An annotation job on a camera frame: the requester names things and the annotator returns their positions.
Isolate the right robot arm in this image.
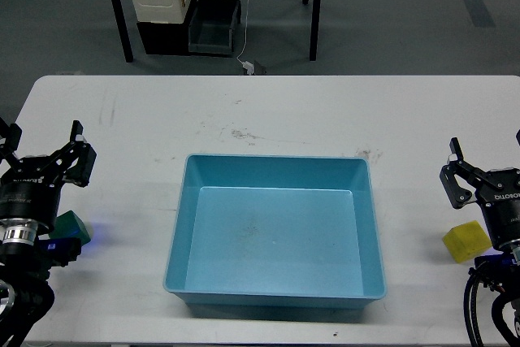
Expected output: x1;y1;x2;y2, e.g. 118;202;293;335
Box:
440;137;519;346

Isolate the white hanging cable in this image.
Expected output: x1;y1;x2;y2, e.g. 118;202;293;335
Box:
236;0;252;64

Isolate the yellow block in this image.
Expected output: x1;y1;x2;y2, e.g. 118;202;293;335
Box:
442;220;492;263

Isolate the green block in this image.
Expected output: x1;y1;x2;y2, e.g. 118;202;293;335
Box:
48;210;91;245

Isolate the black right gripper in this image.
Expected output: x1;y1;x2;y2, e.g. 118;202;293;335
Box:
440;130;520;248

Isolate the light blue plastic box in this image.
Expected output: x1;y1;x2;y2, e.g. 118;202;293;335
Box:
163;154;387;310

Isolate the dark grey storage bin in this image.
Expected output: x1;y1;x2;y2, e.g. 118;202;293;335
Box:
188;0;241;57

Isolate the white power adapter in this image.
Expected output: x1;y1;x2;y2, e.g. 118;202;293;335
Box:
241;61;255;76

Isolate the black table leg left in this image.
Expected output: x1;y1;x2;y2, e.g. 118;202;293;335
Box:
110;0;133;63

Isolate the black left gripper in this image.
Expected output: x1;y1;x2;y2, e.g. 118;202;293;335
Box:
0;119;97;230

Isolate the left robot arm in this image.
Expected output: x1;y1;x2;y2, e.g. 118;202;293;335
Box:
1;121;97;346

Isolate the black base crate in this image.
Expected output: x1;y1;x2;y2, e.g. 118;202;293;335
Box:
136;0;197;56

